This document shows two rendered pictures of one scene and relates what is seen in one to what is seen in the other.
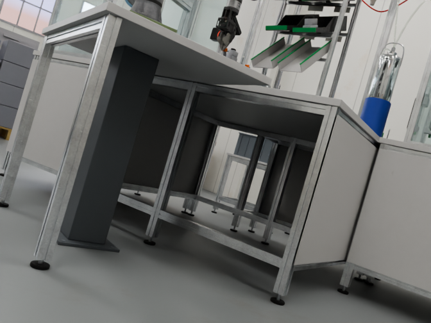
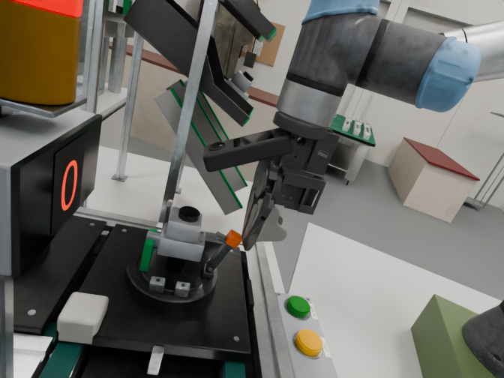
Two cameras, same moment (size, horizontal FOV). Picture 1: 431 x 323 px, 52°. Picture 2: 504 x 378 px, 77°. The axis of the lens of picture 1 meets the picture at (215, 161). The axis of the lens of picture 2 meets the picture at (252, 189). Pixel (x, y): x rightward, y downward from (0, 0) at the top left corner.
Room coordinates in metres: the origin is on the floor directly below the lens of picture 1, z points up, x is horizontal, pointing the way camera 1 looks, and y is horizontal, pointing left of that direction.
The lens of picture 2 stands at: (2.61, 0.41, 1.32)
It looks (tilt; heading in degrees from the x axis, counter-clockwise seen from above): 23 degrees down; 224
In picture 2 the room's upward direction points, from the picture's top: 18 degrees clockwise
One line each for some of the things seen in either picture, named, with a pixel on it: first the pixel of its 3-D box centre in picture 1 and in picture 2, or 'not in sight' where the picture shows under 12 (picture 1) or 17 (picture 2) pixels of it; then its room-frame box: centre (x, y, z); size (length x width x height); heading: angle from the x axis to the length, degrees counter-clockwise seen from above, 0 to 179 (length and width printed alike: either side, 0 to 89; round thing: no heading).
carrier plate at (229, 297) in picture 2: not in sight; (171, 281); (2.38, 0.08, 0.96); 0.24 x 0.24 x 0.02; 57
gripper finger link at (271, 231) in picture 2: (220, 40); (267, 232); (2.29, 0.15, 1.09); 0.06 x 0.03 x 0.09; 147
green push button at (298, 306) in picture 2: not in sight; (297, 307); (2.21, 0.21, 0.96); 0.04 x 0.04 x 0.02
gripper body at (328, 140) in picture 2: (228, 20); (291, 163); (2.28, 0.14, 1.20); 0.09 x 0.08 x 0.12; 147
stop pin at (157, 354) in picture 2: not in sight; (155, 360); (2.45, 0.18, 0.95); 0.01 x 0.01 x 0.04; 57
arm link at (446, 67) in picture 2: not in sight; (412, 67); (2.21, 0.21, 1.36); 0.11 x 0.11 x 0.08; 34
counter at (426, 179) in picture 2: not in sight; (423, 173); (-3.04, -1.39, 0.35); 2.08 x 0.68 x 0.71; 35
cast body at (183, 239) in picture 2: (232, 56); (178, 229); (2.39, 0.07, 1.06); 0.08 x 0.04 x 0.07; 147
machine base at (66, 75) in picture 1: (121, 141); not in sight; (3.34, 0.73, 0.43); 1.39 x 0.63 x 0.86; 147
